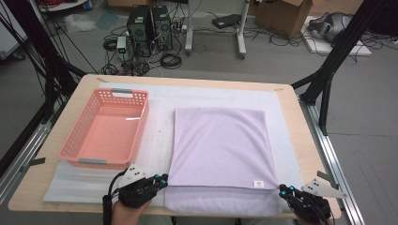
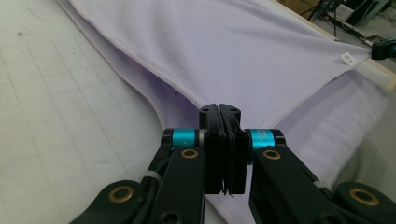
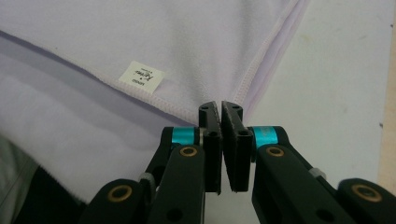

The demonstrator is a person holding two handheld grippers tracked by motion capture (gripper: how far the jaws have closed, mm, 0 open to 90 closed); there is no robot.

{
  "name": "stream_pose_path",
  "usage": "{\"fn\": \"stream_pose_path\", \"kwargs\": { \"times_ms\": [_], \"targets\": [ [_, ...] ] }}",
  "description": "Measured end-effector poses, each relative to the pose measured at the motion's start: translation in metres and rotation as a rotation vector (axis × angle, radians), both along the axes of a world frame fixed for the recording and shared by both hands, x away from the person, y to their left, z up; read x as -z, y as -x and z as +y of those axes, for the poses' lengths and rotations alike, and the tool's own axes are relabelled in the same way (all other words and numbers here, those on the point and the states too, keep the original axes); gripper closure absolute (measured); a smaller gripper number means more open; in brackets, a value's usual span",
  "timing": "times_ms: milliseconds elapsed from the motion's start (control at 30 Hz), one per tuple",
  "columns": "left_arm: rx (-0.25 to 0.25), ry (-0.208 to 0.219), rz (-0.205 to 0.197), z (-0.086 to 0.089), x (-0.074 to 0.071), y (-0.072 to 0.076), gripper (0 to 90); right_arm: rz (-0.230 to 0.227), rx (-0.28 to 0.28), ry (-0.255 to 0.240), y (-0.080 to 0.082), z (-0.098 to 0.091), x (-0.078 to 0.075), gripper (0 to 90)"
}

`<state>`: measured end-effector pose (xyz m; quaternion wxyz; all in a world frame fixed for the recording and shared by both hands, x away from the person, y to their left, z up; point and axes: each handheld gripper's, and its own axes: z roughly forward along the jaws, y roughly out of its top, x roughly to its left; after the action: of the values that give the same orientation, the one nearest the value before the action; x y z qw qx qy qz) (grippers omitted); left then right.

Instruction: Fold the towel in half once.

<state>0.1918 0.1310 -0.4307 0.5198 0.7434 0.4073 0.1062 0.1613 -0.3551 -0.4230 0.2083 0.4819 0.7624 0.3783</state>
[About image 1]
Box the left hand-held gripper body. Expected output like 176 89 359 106
116 163 158 209

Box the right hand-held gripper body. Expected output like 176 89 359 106
288 177 348 221

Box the pink plastic basket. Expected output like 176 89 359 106
57 87 150 170

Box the lilac printed towel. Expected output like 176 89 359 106
163 107 283 218

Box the person's right hand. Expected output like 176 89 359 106
295 217 334 225

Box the person's left hand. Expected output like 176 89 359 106
111 201 151 225

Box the small white power device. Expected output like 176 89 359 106
115 36 128 60

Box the white foam board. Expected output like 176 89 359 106
300 15 374 57

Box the white metal stand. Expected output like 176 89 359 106
184 0 252 60

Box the slim black computer tower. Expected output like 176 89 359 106
151 5 174 52

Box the large black computer tower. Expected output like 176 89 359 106
126 4 154 58

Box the grey rounded device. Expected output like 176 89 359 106
308 11 352 43

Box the black flat device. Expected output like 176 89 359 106
211 13 243 30

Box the brown cardboard box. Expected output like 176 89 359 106
254 0 314 39

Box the clear plastic bag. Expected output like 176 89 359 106
64 12 98 34

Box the grey metal bracket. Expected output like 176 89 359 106
316 170 340 190
20 157 47 173

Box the aluminium rail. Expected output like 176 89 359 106
298 97 365 225
0 120 53 204

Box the coiled black cable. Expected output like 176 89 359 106
160 52 183 70

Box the black metal frame post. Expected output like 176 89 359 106
290 0 389 136
0 0 87 124

